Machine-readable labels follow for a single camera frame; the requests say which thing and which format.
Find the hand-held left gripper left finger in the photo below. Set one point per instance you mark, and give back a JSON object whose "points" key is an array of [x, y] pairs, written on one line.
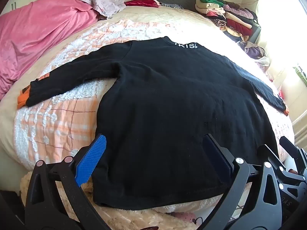
{"points": [[91, 159]]}

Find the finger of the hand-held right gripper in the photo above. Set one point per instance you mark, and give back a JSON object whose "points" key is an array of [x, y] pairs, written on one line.
{"points": [[293, 155], [268, 155]]}

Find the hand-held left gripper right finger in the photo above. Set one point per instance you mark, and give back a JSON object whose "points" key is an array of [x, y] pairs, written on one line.
{"points": [[217, 157]]}

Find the black long-sleeved sweater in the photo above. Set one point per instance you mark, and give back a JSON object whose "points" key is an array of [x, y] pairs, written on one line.
{"points": [[168, 100]]}

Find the heap of purple clothes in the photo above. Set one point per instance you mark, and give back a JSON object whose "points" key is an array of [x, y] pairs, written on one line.
{"points": [[251, 51]]}

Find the pile of folded clothes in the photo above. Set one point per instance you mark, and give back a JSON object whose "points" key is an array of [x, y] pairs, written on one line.
{"points": [[230, 16]]}

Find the green patterned cloth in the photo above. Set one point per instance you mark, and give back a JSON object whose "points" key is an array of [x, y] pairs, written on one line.
{"points": [[302, 75]]}

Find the dark suitcase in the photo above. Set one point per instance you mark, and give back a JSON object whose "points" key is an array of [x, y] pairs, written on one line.
{"points": [[256, 32]]}

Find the pink blanket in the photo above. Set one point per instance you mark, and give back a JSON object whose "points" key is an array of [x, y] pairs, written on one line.
{"points": [[36, 33]]}

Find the white curtain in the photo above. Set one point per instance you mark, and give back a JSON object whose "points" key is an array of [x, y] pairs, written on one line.
{"points": [[283, 16]]}

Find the beige bedspread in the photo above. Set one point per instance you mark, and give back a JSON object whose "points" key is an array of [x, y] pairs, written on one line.
{"points": [[156, 15]]}

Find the lilac crumpled garment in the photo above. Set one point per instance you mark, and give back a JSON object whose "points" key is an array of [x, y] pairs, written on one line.
{"points": [[105, 2]]}

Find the dark patterned cloth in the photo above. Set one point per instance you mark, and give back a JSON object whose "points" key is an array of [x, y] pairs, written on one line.
{"points": [[171, 5]]}

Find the red cloth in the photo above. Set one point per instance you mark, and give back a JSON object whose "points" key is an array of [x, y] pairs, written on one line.
{"points": [[141, 3]]}

